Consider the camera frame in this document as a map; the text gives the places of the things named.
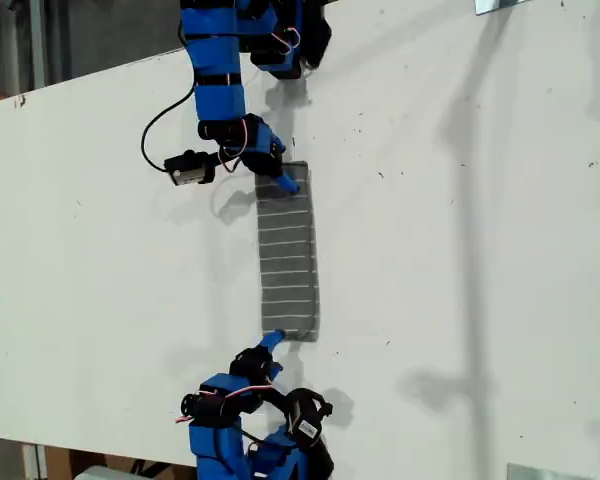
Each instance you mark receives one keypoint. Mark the grey white-striped square towel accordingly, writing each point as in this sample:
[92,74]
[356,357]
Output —
[287,260]

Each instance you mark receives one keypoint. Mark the white plastic object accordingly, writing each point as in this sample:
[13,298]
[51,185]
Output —
[105,474]

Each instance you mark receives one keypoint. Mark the white table leg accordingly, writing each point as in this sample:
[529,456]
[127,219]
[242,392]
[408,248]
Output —
[32,462]

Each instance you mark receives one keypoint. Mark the shiny metal plate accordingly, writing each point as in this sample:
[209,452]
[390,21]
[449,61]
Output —
[495,5]

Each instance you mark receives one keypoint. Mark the black camera stalk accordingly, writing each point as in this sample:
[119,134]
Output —
[275,397]
[214,165]

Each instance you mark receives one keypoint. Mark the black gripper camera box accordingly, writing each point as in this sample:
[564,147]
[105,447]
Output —
[305,415]
[187,170]

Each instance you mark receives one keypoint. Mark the grey metal frame bar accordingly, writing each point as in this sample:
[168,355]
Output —
[37,45]

